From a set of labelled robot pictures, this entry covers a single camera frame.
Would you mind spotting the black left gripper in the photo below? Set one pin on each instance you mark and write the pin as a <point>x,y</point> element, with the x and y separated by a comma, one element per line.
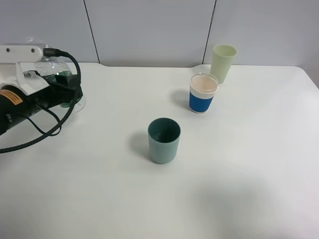
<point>14,104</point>

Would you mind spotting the clear bottle with green label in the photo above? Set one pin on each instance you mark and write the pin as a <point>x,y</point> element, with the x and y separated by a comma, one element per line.
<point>49,67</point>

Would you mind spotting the teal plastic cup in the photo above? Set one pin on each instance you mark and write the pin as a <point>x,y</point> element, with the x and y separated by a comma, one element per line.
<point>164,134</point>

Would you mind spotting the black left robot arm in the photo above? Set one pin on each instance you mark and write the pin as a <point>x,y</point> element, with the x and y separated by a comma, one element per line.
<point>5,125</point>

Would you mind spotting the paper cup with blue sleeve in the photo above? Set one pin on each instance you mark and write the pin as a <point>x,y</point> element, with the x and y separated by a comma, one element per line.
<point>202,89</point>

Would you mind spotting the pale green plastic cup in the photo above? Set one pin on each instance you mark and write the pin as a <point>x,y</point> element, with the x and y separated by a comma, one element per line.
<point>222,59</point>

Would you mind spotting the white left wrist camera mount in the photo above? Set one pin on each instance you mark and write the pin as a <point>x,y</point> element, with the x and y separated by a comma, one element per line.
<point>17,67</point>

